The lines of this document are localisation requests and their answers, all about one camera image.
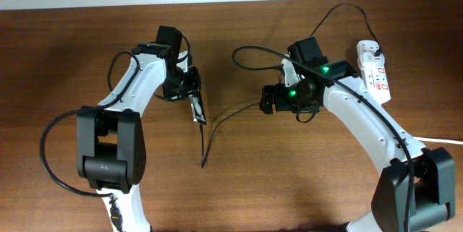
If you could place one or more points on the black smartphone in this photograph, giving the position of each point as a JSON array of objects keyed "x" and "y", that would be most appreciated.
[{"x": 198, "y": 110}]

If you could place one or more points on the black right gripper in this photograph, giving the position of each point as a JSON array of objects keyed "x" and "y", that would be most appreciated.
[{"x": 279, "y": 89}]

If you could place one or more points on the white charger plug adapter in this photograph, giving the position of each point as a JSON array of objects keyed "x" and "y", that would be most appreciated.
[{"x": 366, "y": 51}]

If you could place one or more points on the white power strip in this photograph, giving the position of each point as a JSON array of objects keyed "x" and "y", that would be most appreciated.
[{"x": 376, "y": 82}]

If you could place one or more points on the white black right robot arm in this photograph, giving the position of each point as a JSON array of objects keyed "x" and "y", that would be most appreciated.
[{"x": 416, "y": 188}]

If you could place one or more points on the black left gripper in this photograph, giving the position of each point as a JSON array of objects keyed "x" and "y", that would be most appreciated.
[{"x": 194, "y": 83}]

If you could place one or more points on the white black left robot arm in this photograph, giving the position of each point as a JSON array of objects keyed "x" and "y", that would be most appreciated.
[{"x": 111, "y": 151}]

